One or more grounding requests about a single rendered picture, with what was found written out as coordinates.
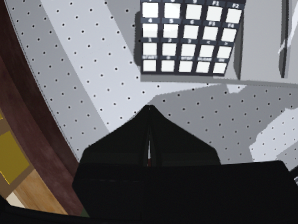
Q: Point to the grey perforated base plate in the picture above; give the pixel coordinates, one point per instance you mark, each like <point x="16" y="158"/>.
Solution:
<point x="85" y="58"/>

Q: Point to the grey plate washer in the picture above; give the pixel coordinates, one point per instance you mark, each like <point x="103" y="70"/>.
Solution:
<point x="192" y="41"/>

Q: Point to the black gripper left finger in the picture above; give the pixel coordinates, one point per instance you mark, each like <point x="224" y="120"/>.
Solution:
<point x="124" y="145"/>

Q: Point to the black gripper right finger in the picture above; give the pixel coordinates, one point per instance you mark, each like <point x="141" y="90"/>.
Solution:
<point x="171" y="145"/>

